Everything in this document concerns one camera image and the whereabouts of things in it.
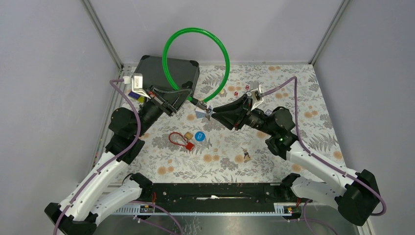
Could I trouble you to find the blue-backed playing card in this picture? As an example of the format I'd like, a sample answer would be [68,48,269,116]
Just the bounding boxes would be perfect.
[195,106,212,120]

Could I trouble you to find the dark green carrying case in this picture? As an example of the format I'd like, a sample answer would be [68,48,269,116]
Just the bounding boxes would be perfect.
[133,54,200,98]

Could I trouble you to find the blue card box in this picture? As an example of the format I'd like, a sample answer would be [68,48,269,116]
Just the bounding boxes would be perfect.
[264,109,273,116]

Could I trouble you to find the blue toy brick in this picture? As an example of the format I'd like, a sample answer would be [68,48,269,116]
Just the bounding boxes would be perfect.
[128,91,140,100]

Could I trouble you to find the green cable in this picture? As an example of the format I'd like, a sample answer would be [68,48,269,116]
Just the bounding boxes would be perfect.
[161,27,231,112]

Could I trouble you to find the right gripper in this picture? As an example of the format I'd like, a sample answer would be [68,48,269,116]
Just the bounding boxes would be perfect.
[211,94,276,136]

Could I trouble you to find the brass padlock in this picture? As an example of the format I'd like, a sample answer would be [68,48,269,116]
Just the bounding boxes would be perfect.
[183,132,194,142]

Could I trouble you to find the blue small blind chip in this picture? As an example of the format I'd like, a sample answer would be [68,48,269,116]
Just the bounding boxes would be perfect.
[194,131,206,142]

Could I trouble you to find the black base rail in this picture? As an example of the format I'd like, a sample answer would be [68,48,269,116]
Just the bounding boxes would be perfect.
[122,173,305,214]

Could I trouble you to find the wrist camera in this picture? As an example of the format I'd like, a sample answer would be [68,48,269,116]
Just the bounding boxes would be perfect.
[247,81,264,110]
[131,73,151,99]

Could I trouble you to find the red cable lock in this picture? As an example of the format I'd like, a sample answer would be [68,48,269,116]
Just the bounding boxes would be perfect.
[168,132,195,152]

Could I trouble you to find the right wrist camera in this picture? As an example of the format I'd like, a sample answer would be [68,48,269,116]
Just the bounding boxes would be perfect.
[247,81,264,110]

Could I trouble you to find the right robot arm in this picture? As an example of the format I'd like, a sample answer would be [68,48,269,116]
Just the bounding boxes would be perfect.
[212,95,381,226]

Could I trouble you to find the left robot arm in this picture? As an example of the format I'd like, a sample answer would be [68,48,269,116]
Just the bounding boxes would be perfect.
[45,89,166,235]

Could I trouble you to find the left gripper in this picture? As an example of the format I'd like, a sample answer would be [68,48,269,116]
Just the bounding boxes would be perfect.
[134,84,193,137]

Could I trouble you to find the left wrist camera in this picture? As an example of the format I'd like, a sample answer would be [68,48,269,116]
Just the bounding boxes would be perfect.
[131,73,151,99]

